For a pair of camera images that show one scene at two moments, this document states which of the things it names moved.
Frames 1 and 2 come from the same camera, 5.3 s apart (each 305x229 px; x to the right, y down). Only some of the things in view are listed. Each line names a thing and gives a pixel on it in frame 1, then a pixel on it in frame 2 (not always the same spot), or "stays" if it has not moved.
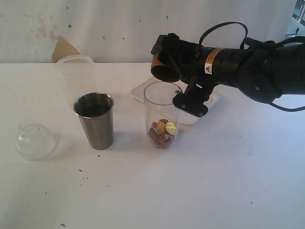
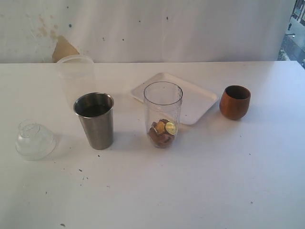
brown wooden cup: x=163 y=72 -> x=234 y=102
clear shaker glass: x=162 y=114 stays
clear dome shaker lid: x=35 y=141 stays
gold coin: x=170 y=128 stays
